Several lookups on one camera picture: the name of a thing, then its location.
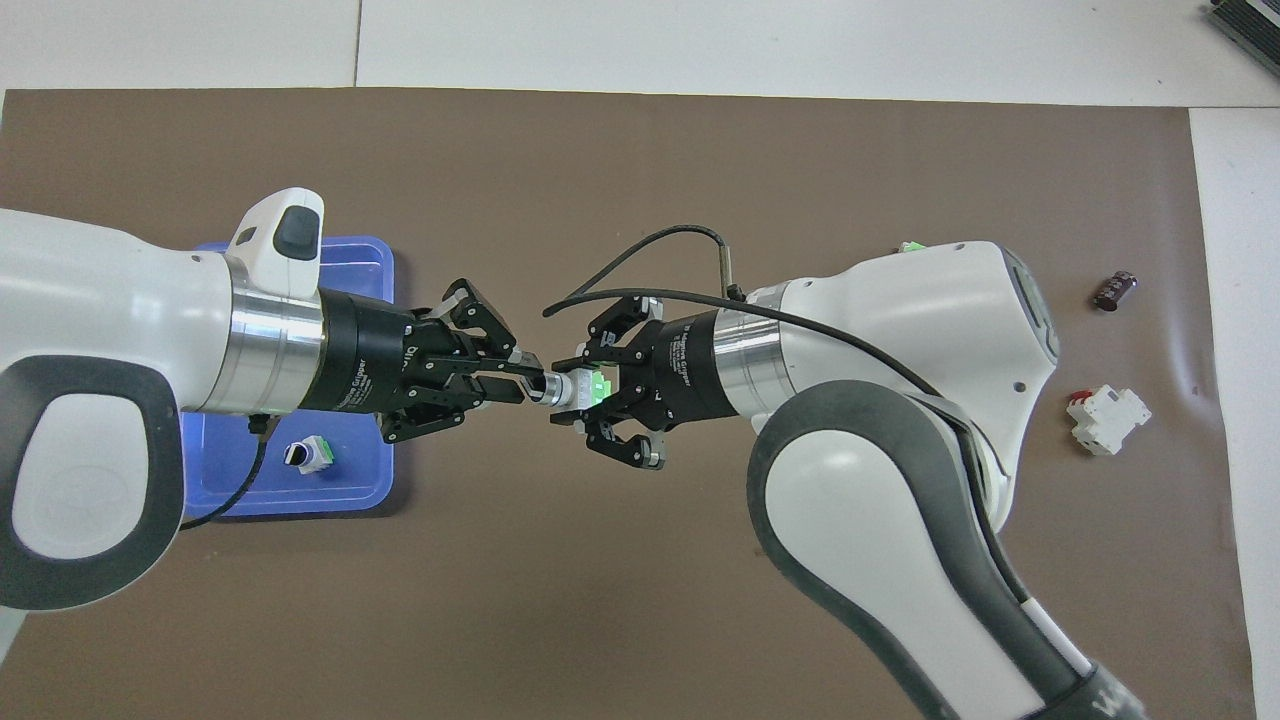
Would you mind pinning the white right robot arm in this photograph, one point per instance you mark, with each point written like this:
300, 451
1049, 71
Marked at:
900, 380

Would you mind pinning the brown table mat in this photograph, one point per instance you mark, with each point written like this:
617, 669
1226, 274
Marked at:
620, 580

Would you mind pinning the dark ribbed device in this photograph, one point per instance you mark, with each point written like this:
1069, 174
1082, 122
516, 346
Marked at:
1250, 30

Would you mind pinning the white red circuit breaker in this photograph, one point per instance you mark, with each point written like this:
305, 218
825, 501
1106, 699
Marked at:
1108, 420

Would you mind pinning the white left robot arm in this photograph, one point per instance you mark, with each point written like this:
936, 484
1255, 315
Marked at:
100, 310

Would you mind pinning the small black terminal block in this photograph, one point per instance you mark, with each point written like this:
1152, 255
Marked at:
1115, 290

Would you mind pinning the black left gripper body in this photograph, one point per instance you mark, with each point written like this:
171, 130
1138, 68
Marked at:
370, 360

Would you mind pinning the blue plastic tray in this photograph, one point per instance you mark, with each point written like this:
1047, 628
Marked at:
340, 490

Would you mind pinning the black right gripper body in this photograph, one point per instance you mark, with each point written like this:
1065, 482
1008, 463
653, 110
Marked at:
690, 365

